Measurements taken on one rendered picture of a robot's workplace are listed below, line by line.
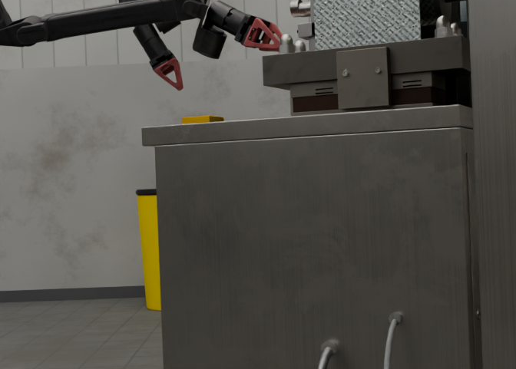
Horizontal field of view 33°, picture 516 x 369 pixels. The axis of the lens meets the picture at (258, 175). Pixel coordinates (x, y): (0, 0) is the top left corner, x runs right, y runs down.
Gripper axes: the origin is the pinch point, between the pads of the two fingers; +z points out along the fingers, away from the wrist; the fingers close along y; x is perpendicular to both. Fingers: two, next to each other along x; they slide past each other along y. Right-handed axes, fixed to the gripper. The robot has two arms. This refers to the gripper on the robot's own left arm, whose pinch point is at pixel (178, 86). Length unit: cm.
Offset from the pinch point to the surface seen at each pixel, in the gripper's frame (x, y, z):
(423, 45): -45, -78, 29
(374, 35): -43, -53, 21
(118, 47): 35, 353, -97
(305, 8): -36, -38, 6
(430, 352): -16, -83, 77
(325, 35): -35, -49, 15
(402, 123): -34, -82, 39
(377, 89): -34, -76, 32
